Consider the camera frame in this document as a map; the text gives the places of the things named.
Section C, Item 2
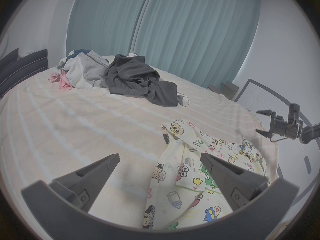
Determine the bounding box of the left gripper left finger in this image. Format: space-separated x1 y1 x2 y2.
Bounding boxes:
50 153 120 213

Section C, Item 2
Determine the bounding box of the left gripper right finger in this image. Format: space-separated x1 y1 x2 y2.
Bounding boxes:
200 152 269 213

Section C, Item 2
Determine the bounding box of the white printed pyjama top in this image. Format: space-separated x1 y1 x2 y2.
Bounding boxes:
142 119 272 229

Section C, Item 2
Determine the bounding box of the pile of clothes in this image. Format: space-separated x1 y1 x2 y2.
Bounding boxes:
49 49 112 91

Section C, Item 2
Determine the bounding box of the grey bedside table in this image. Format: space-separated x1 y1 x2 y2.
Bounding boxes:
208 81 238 101

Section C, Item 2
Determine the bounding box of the bed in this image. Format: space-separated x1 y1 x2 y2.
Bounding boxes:
0 55 317 231

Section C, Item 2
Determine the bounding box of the grey garment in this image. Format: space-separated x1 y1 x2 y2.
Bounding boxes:
125 52 191 107

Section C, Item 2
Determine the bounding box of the blue-green curtain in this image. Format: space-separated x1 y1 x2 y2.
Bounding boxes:
130 0 262 89
65 0 154 59

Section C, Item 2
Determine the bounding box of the black garment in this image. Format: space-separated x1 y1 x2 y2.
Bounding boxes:
104 54 179 107

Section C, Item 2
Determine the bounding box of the dark chest of drawers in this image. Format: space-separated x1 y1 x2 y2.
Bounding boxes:
0 48 48 99

